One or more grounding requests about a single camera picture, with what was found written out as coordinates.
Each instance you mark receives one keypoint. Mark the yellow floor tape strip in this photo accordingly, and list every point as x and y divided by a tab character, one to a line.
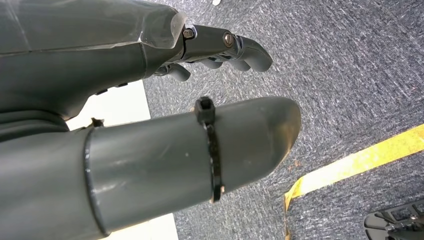
354	164

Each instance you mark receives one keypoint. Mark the white panel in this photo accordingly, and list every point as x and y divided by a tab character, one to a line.
116	102

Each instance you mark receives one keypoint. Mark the white paper scrap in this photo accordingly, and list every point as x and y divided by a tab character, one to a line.
216	2

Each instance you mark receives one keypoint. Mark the black wheeled base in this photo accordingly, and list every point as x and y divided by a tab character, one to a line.
397	225

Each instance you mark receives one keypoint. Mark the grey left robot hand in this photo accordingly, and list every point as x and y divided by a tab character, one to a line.
149	159

